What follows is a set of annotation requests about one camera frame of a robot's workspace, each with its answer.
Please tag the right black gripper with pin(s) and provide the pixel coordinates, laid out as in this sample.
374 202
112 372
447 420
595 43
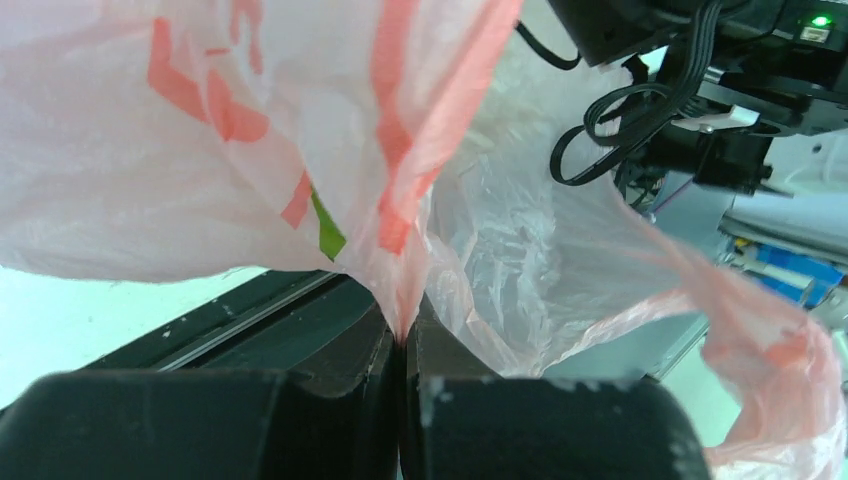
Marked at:
714 85

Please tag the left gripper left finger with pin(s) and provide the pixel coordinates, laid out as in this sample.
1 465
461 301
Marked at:
328 417

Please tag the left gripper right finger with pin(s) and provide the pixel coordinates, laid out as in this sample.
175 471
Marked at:
462 420

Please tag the pink plastic bag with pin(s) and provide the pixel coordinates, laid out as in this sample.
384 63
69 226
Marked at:
399 142

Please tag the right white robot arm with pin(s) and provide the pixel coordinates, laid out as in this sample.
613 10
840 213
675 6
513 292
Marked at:
743 96

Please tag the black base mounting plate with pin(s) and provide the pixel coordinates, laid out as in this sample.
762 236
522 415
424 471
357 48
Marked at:
301 302

